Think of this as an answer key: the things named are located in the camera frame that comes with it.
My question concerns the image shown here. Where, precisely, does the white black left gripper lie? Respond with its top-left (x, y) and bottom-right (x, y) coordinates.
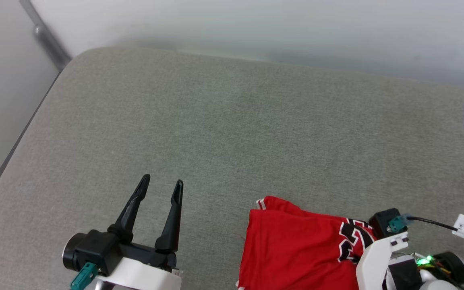
top-left (62, 174), bottom-right (184, 290)

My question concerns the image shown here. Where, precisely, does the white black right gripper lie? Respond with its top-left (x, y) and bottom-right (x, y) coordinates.
top-left (356, 232), bottom-right (464, 290)

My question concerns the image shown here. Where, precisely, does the red basketball jersey white trim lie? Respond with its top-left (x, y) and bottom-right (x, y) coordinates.
top-left (236, 195), bottom-right (381, 290)

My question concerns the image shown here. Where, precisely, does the grey fabric sofa cushion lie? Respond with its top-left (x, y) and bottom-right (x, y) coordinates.
top-left (0, 46), bottom-right (464, 290)

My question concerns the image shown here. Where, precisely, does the teal right camera connector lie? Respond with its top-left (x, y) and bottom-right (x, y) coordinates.
top-left (389, 214), bottom-right (414, 234)

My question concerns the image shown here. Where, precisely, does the teal camera connector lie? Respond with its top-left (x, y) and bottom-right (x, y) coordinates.
top-left (70, 262), bottom-right (99, 290)
top-left (389, 214), bottom-right (414, 234)

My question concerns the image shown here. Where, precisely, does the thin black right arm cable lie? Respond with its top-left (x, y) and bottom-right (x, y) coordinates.
top-left (407, 216), bottom-right (464, 247)

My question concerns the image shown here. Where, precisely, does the teal left camera connector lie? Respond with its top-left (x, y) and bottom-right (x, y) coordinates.
top-left (70, 262), bottom-right (99, 290)

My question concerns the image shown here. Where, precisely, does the white cable label tag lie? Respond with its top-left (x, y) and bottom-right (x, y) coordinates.
top-left (453, 213), bottom-right (464, 240)

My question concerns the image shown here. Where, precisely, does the grey metal rail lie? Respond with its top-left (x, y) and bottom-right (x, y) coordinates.
top-left (19, 0), bottom-right (73, 73)

